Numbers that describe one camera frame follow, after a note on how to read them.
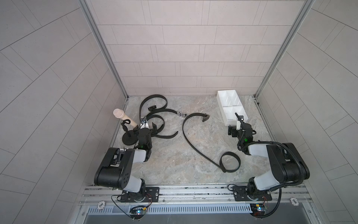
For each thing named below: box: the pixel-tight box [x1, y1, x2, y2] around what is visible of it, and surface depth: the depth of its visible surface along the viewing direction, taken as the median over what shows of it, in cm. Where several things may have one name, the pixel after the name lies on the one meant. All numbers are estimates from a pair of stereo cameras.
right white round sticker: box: [289, 196, 300, 206], surface depth 71 cm
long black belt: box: [182, 112, 241, 173], surface depth 86 cm
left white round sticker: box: [97, 200, 106, 210], surface depth 69 cm
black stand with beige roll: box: [112, 108, 139, 147], surface depth 82 cm
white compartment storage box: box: [216, 89, 249, 127], surface depth 113 cm
